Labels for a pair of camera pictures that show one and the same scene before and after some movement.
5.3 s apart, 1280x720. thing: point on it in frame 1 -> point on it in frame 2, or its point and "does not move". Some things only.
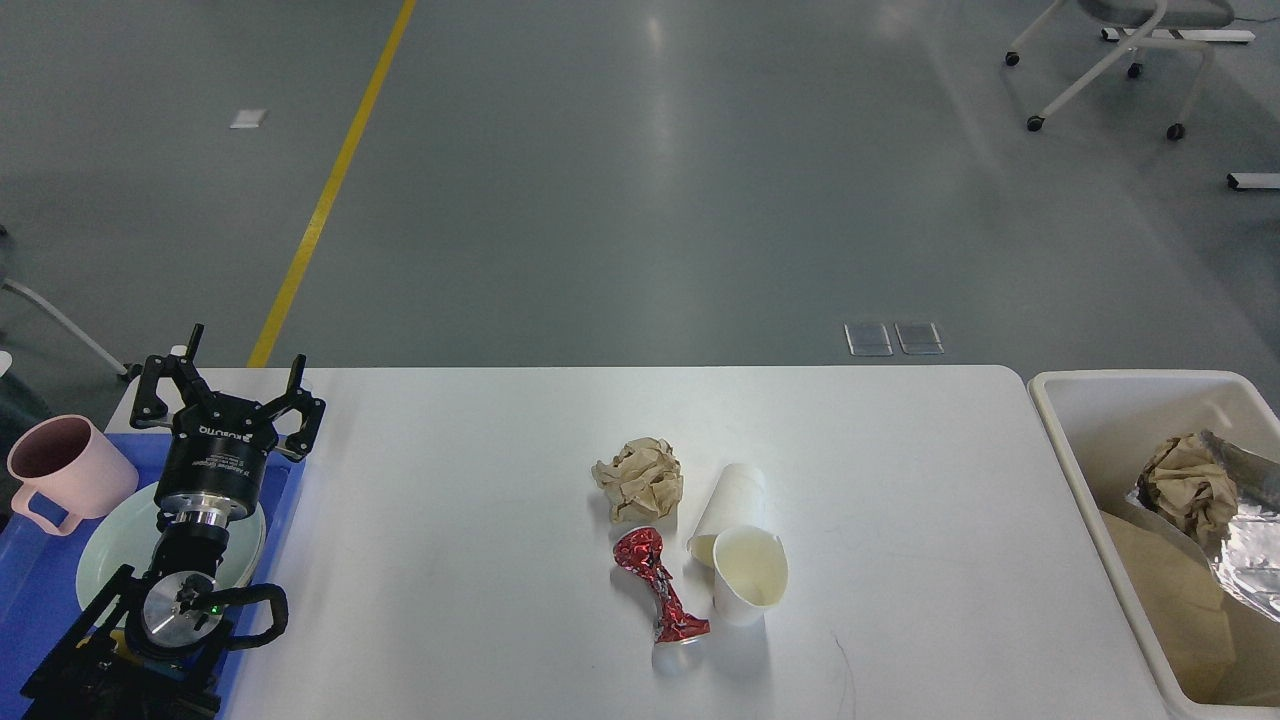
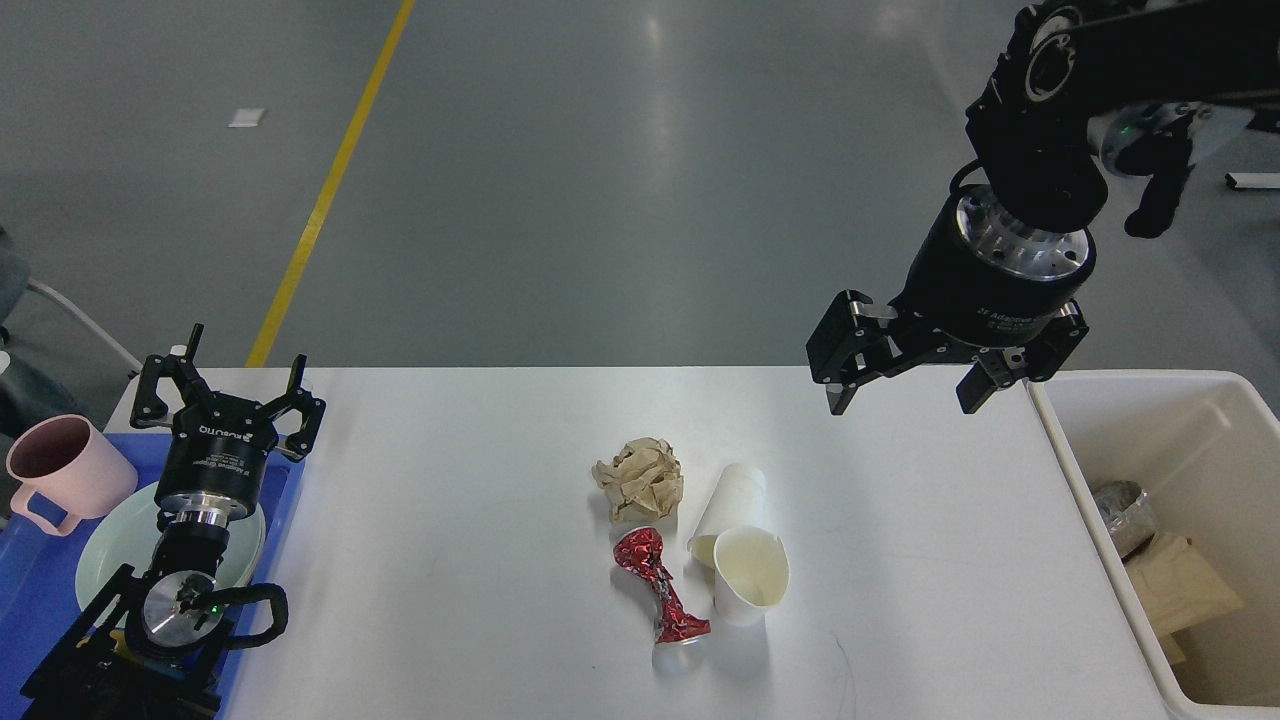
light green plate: (124, 532) does not move
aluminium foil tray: (1249, 556) -> (1127, 512)
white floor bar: (1252, 180) does not move
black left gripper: (214, 463) does not move
